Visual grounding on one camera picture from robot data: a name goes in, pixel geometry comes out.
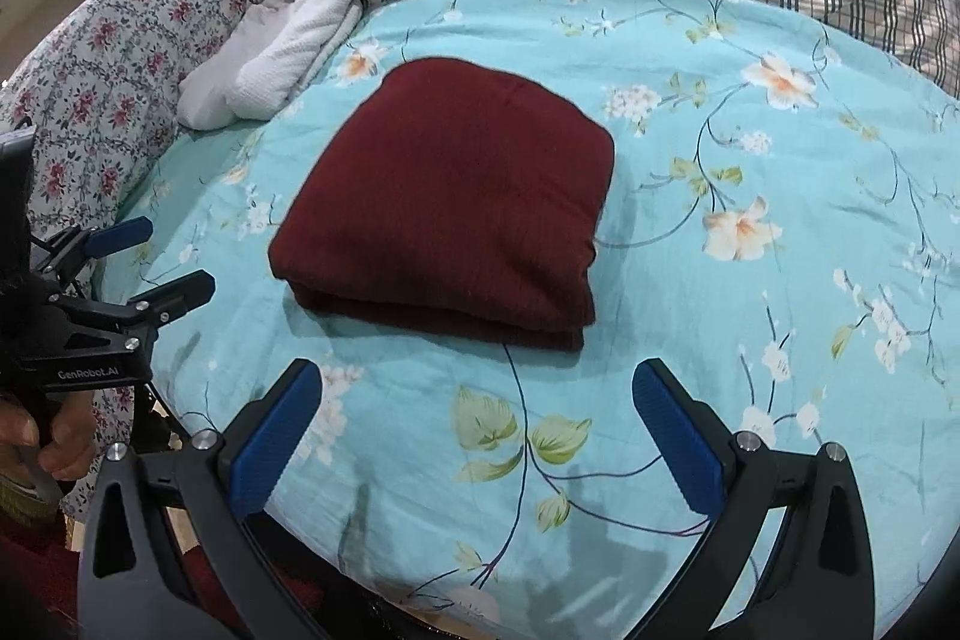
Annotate dark red knit sweater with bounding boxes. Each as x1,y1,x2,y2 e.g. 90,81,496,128
268,57,615,353

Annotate person's left hand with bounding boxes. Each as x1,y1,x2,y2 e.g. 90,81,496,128
0,392,96,484

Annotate pink floral pillow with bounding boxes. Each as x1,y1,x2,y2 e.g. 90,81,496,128
0,0,275,528

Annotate white waffle-textured towel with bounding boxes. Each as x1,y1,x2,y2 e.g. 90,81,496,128
178,0,363,131

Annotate light blue floral bed sheet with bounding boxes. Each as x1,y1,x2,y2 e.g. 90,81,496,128
98,0,958,638

